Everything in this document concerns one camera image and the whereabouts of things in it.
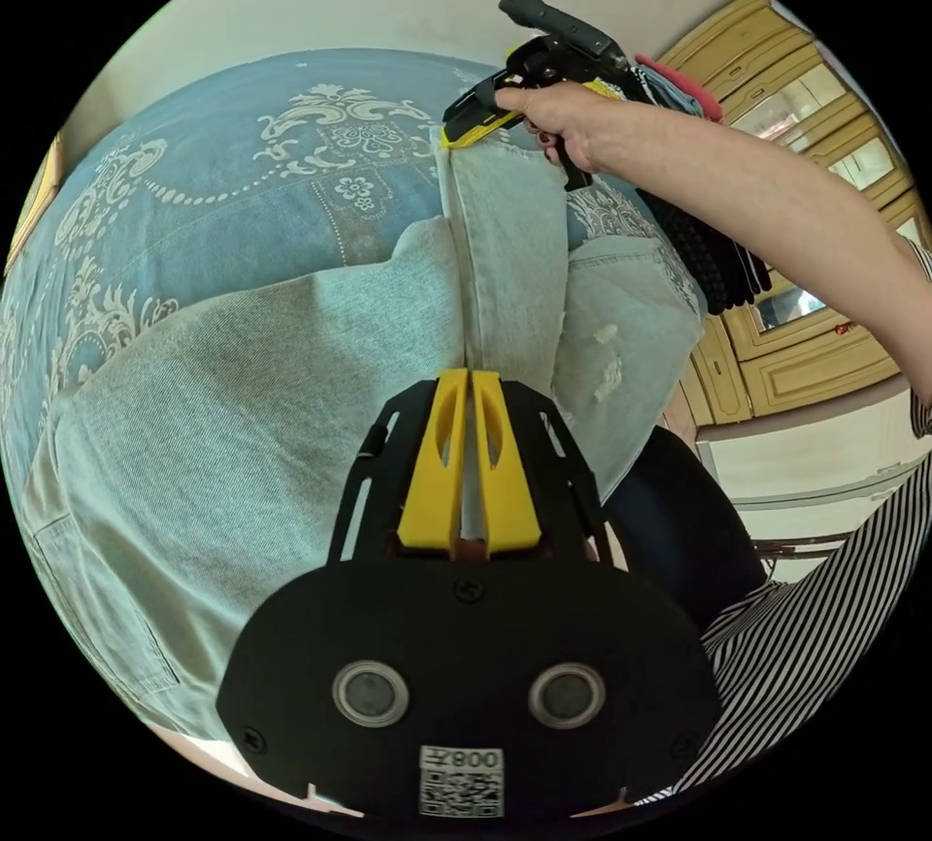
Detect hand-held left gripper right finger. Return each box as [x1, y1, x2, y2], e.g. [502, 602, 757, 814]
[472, 368, 543, 557]

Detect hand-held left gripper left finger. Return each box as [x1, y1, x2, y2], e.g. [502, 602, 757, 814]
[395, 368, 470, 553]

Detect pile of clothes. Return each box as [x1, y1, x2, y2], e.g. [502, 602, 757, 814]
[628, 53, 774, 318]

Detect person's right forearm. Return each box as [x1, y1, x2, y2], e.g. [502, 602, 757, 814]
[598, 100, 932, 413]

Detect yellow wooden cupboard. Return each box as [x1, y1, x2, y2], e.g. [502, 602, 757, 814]
[653, 0, 923, 429]

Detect light blue long pants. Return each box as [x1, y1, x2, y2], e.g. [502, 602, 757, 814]
[14, 124, 709, 745]

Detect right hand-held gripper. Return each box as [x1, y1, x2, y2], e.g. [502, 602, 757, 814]
[442, 33, 633, 194]

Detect person's body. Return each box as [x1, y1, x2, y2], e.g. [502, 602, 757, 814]
[602, 234, 932, 822]

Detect person's right hand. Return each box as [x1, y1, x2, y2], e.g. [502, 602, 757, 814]
[494, 83, 641, 177]

